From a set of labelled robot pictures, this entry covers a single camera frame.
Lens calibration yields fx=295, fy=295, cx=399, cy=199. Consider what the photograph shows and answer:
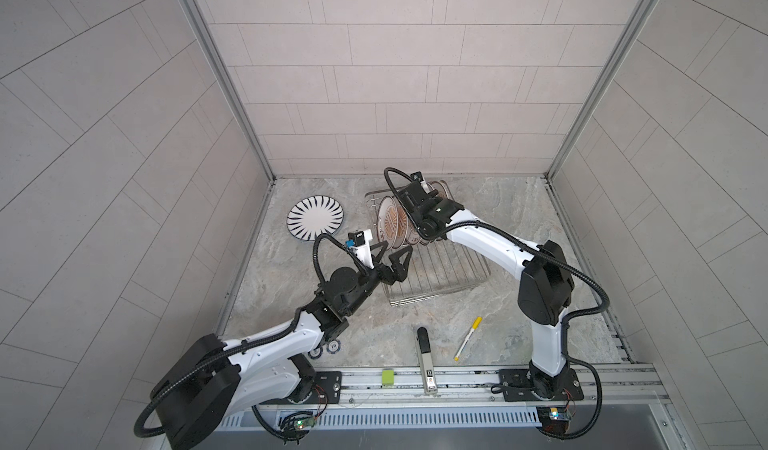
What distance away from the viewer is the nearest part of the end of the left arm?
0.57 m

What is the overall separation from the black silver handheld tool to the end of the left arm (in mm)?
206

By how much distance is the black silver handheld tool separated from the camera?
0.71 metres
